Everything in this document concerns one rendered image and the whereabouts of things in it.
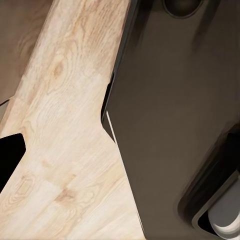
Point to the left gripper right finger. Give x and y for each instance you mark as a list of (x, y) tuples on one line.
[(232, 149)]

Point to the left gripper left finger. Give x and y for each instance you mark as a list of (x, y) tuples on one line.
[(12, 149)]

